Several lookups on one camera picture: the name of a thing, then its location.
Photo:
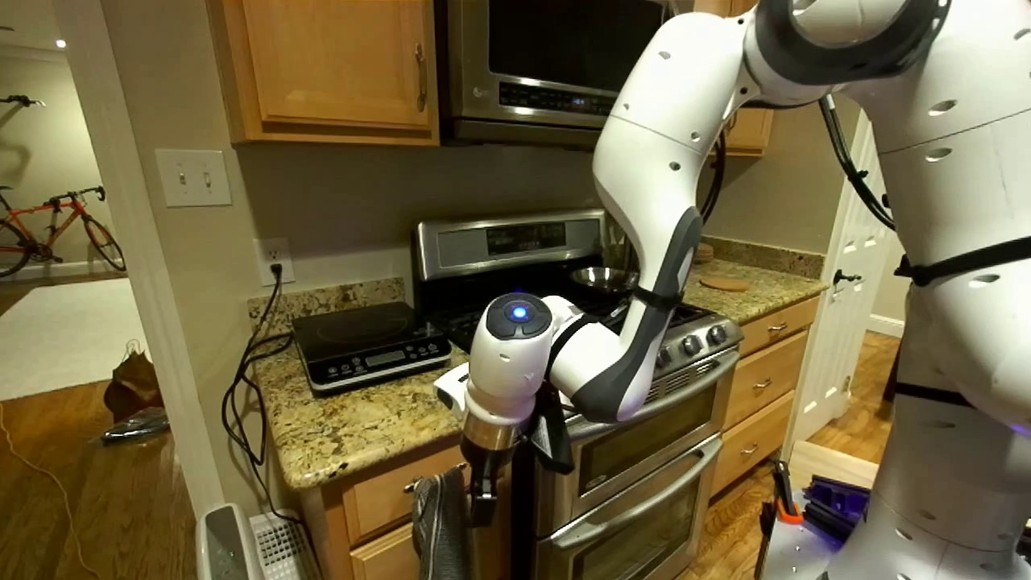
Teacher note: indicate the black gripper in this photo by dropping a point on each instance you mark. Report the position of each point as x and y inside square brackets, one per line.
[485, 485]

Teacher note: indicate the gray dish towel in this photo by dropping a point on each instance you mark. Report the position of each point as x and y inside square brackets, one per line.
[440, 534]

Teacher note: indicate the wooden drawer with towel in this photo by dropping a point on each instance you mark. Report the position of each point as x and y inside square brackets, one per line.
[376, 502]

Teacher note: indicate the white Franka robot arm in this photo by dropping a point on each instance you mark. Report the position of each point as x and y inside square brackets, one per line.
[966, 161]

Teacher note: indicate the wooden drawer below towel drawer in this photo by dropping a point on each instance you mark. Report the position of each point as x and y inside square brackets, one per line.
[381, 556]

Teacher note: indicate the deep wooden drawer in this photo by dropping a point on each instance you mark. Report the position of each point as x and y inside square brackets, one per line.
[752, 443]
[766, 379]

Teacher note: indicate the shallow wooden drawer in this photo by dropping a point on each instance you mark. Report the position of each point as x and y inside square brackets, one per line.
[777, 323]

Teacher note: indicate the stainless steel gas range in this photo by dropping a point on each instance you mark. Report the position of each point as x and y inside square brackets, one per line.
[646, 473]

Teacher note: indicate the black portable induction cooktop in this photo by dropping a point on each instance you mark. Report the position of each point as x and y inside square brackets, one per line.
[365, 343]

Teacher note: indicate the white vented panel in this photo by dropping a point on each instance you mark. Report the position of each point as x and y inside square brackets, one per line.
[279, 548]

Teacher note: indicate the steel frying pan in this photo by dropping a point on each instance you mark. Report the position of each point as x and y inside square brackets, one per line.
[599, 279]

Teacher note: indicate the silver stove knob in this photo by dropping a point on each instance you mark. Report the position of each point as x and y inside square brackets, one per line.
[716, 335]
[690, 347]

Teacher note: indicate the white floor heater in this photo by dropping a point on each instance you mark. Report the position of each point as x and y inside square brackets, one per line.
[223, 541]

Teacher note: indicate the round wooden trivet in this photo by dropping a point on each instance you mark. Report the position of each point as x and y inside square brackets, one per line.
[723, 285]

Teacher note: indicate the purple lit device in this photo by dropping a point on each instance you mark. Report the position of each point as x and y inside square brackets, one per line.
[830, 505]

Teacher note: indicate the light wooden board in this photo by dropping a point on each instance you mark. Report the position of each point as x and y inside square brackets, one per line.
[839, 466]

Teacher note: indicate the gray shoe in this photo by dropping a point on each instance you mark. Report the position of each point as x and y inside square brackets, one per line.
[132, 428]

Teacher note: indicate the brown paper bag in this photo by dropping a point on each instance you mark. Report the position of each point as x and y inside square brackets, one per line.
[129, 382]

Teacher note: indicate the white panel door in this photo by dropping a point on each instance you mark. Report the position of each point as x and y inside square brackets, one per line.
[848, 323]

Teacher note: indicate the stainless steel microwave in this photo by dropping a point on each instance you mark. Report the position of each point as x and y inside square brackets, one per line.
[537, 65]

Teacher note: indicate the orange bicycle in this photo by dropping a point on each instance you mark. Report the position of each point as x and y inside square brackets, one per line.
[64, 228]

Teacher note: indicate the white wall outlet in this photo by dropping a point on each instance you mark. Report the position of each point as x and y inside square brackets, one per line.
[275, 263]

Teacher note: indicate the white light switch plate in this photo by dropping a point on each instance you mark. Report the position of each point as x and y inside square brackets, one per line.
[195, 178]

